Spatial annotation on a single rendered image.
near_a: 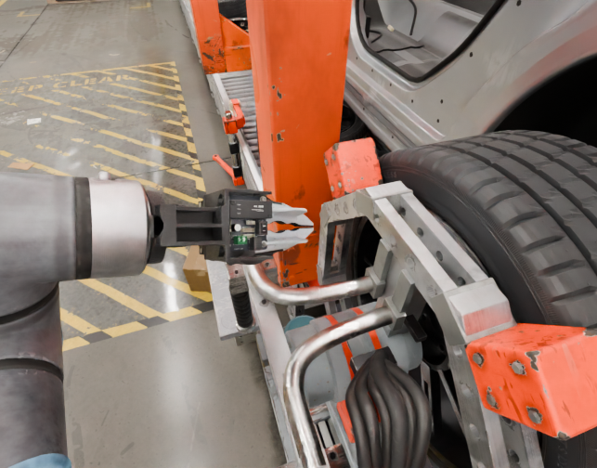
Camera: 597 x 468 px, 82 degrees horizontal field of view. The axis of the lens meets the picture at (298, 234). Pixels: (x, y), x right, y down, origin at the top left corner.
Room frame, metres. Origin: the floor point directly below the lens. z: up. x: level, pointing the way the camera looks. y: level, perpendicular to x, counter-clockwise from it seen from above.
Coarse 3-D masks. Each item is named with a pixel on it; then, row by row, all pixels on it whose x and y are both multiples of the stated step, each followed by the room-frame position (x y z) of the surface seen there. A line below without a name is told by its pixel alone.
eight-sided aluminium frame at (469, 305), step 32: (384, 192) 0.39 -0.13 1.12; (320, 224) 0.55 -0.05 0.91; (352, 224) 0.53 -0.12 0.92; (384, 224) 0.34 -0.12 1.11; (416, 224) 0.34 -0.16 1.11; (320, 256) 0.53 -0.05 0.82; (416, 256) 0.27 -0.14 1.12; (448, 256) 0.27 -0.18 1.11; (448, 288) 0.22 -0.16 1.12; (480, 288) 0.22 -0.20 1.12; (448, 320) 0.19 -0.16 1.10; (480, 320) 0.19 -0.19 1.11; (512, 320) 0.19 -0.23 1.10; (448, 352) 0.18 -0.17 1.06; (480, 416) 0.12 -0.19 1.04; (480, 448) 0.10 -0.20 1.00; (512, 448) 0.10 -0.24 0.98
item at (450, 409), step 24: (360, 240) 0.55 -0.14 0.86; (456, 240) 0.32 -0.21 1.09; (360, 264) 0.54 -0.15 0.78; (480, 264) 0.28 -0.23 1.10; (432, 312) 0.37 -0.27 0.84; (432, 336) 0.34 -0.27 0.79; (432, 360) 0.29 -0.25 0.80; (432, 384) 0.26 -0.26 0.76; (432, 408) 0.23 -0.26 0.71; (456, 408) 0.20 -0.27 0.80; (432, 432) 0.21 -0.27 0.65; (456, 432) 0.20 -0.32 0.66; (456, 456) 0.15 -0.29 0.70
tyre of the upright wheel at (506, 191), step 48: (432, 144) 0.50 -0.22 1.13; (480, 144) 0.46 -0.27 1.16; (528, 144) 0.44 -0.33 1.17; (576, 144) 0.43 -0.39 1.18; (432, 192) 0.38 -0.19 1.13; (480, 192) 0.32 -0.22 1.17; (528, 192) 0.32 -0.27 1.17; (576, 192) 0.32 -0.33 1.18; (480, 240) 0.29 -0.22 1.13; (528, 240) 0.25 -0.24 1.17; (576, 240) 0.25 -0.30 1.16; (528, 288) 0.22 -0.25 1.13; (576, 288) 0.20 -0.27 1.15
